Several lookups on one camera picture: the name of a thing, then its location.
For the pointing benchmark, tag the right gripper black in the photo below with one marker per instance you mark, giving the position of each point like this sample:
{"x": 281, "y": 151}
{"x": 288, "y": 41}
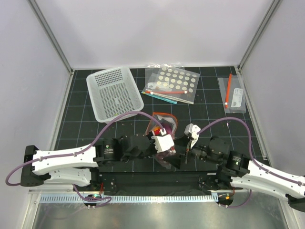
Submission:
{"x": 183, "y": 141}

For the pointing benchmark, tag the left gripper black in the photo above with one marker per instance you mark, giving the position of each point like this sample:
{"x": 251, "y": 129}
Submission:
{"x": 154, "y": 151}

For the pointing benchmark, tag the purple eggplant toy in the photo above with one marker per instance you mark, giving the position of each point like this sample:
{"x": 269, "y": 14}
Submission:
{"x": 168, "y": 128}

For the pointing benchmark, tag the orange zipper clear bag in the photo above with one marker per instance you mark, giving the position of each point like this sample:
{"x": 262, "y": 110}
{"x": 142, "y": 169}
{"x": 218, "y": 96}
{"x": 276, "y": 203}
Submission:
{"x": 169, "y": 123}

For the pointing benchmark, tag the white perforated plastic basket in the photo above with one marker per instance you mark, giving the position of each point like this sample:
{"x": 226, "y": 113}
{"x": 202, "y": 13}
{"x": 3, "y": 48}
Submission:
{"x": 113, "y": 92}

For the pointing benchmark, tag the red yellow apple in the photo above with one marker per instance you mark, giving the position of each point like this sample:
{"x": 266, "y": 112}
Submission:
{"x": 158, "y": 131}

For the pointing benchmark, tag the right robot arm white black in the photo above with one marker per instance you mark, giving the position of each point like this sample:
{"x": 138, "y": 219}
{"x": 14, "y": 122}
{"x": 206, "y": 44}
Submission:
{"x": 238, "y": 171}

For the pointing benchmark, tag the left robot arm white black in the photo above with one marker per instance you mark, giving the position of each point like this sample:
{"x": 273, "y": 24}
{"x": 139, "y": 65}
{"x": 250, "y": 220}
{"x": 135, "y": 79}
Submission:
{"x": 62, "y": 166}

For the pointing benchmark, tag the blue zipper clear bag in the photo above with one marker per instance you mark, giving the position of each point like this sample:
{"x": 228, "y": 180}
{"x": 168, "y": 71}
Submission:
{"x": 159, "y": 97}

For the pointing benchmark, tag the polka dot zip bag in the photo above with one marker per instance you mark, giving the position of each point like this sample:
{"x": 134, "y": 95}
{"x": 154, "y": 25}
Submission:
{"x": 171, "y": 81}

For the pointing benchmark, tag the right orange zipper bag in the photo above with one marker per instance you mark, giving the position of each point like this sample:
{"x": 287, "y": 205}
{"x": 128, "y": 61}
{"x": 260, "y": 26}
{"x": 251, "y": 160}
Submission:
{"x": 232, "y": 94}

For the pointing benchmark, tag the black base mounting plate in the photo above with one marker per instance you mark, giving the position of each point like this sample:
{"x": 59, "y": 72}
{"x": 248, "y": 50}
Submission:
{"x": 183, "y": 183}

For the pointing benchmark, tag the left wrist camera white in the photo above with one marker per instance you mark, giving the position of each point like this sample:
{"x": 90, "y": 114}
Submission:
{"x": 163, "y": 143}

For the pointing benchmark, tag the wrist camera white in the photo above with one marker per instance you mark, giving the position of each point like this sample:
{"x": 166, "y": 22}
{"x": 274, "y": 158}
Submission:
{"x": 163, "y": 143}
{"x": 191, "y": 131}

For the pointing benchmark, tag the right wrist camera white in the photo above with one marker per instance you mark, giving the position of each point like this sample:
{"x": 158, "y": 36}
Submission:
{"x": 191, "y": 131}

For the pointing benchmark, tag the perforated metal cable rail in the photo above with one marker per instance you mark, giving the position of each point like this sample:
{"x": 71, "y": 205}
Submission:
{"x": 74, "y": 198}

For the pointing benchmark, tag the left aluminium frame post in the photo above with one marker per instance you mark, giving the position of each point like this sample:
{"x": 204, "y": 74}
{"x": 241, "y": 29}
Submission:
{"x": 43, "y": 22}

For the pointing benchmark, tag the aluminium frame post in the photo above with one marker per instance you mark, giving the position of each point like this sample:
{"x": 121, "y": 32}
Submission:
{"x": 259, "y": 32}
{"x": 43, "y": 22}

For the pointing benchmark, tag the right aluminium frame post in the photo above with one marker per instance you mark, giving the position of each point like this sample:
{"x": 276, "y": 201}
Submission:
{"x": 259, "y": 32}

